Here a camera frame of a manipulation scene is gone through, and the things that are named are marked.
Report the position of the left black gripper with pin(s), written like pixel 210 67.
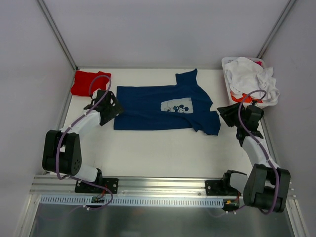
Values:
pixel 112 106

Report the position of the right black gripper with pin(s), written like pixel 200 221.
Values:
pixel 230 114

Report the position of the blue mickey t shirt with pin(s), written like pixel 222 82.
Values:
pixel 180 106

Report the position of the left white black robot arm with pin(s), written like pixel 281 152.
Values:
pixel 62 148

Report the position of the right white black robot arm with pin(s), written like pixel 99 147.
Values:
pixel 267 185

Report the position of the orange t shirt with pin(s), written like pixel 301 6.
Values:
pixel 240 97

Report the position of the folded red t shirt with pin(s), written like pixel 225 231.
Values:
pixel 83 81

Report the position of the white t shirt pile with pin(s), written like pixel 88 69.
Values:
pixel 254 76

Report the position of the pink garment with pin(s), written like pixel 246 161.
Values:
pixel 258 63

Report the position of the white plastic laundry basket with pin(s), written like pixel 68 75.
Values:
pixel 228 98

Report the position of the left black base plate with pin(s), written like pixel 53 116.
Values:
pixel 111 184

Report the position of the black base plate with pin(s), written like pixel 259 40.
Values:
pixel 217 188
pixel 111 184

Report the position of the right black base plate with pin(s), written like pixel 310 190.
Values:
pixel 217 188

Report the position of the white slotted cable duct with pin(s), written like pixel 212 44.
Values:
pixel 134 201

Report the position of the left aluminium frame post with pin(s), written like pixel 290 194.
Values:
pixel 54 28

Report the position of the aluminium frame post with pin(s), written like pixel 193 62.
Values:
pixel 54 28
pixel 277 25

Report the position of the aluminium mounting rail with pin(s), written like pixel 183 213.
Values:
pixel 128 187

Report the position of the right aluminium frame post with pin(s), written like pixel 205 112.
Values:
pixel 277 25

